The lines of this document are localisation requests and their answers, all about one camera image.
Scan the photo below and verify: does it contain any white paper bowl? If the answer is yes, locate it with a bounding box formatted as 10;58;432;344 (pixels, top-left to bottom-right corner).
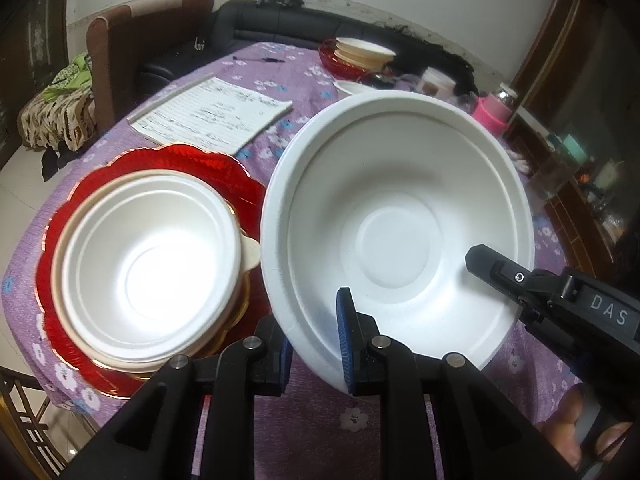
333;79;382;97
260;89;537;395
60;177;243;363

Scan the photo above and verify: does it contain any pink thermos bottle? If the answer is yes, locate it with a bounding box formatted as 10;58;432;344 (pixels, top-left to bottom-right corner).
472;82;518;131

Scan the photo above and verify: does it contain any red scalloped plate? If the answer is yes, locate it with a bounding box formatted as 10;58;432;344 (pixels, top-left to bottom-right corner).
35;143;268;402

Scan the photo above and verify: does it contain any black leather sofa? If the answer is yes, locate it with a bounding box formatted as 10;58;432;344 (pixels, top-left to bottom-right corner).
140;0;473;96

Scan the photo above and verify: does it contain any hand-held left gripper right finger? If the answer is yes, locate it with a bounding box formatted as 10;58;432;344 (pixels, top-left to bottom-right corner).
336;287;581;480

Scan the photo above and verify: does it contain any dark wooden display cabinet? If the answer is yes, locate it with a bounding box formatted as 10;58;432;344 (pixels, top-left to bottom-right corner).
0;0;71;171

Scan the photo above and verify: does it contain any person's right hand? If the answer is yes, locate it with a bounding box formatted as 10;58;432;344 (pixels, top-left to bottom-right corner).
532;382;636;471

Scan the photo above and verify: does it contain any wooden chair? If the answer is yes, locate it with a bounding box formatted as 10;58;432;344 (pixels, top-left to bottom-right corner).
0;365;101;480

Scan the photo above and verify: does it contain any wooden sideboard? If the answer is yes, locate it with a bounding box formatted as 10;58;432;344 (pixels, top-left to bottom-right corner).
505;105;640;281

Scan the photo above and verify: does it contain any wooden door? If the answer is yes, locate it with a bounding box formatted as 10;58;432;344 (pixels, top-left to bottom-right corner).
510;0;601;111

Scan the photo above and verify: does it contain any black cloth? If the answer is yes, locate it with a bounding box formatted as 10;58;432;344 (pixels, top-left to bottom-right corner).
41;140;83;181

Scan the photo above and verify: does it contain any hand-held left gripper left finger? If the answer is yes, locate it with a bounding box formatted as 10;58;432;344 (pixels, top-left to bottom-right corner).
60;316;293;480

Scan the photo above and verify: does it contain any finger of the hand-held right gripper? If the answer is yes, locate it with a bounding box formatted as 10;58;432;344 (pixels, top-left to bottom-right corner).
465;244;566;312

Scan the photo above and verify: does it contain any round red plate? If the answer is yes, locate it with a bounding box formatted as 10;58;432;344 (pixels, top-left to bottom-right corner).
319;41;396;82

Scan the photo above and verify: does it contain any brown patterned blanket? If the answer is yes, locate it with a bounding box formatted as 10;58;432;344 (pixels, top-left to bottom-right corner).
19;92;96;151

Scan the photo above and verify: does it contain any brown armchair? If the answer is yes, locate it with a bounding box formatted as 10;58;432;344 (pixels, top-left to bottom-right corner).
86;0;216;126

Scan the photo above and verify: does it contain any cream plastic bowl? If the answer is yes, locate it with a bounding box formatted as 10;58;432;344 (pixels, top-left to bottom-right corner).
51;170;261;371
335;37;396;57
340;52;389;69

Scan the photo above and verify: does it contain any teal box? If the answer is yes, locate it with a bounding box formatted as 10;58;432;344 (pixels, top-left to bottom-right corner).
560;132;588;161

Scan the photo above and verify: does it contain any lined paper notebook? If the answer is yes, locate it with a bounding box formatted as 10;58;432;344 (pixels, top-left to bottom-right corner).
126;77;294;157

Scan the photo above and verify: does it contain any purple floral tablecloth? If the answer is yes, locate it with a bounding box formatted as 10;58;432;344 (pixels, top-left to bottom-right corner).
1;40;586;480

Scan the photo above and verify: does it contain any white cylindrical container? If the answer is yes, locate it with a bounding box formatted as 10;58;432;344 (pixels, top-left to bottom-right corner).
420;66;457;97

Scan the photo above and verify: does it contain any green cloth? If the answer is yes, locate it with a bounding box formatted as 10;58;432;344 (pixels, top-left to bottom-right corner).
42;52;93;103

